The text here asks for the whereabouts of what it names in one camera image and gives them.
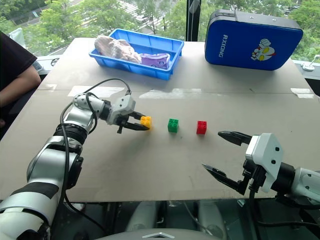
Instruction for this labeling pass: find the person in black shirt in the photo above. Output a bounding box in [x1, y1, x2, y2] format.
[0, 30, 42, 141]

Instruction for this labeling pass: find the blue plastic bin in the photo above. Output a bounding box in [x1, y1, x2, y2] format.
[88, 28, 185, 82]

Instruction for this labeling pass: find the red toy brick cube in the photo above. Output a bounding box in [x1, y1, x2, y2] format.
[195, 120, 208, 136]

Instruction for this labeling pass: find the silver robot torso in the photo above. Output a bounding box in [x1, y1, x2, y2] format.
[96, 228, 227, 240]

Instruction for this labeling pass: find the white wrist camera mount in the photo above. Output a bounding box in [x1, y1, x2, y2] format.
[244, 132, 285, 194]
[108, 94, 137, 126]

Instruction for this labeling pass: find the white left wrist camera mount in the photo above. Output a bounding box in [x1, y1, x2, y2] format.
[108, 94, 137, 126]

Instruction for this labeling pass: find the blue RXIONG carry case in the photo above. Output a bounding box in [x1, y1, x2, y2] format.
[204, 9, 304, 73]

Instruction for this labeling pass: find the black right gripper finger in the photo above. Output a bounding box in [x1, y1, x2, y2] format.
[201, 163, 243, 194]
[217, 130, 253, 147]

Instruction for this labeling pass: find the dark window frame post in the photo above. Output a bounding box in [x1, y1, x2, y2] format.
[185, 0, 200, 42]

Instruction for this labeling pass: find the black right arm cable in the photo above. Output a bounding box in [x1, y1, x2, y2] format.
[248, 183, 320, 229]

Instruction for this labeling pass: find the green toy brick cube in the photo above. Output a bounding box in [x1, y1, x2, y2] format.
[167, 118, 180, 134]

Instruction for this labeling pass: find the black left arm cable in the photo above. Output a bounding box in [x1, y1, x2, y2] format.
[59, 78, 133, 234]

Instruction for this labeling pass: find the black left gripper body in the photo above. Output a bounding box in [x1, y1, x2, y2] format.
[115, 112, 135, 135]

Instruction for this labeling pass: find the yellow toy brick cube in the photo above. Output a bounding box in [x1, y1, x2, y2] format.
[139, 115, 154, 131]

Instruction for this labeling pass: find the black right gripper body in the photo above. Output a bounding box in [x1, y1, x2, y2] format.
[238, 159, 266, 197]

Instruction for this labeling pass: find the white device with cable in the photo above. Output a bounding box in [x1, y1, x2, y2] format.
[300, 53, 320, 73]

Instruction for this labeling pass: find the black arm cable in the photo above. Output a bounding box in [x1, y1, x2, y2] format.
[59, 78, 133, 234]
[248, 183, 320, 229]

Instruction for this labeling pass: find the clear bag of pink stuff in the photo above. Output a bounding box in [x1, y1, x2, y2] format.
[94, 34, 143, 64]

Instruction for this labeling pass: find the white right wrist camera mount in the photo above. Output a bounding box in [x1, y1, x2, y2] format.
[244, 132, 285, 194]

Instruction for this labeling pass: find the purple packet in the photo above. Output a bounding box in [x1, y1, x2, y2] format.
[140, 52, 171, 71]

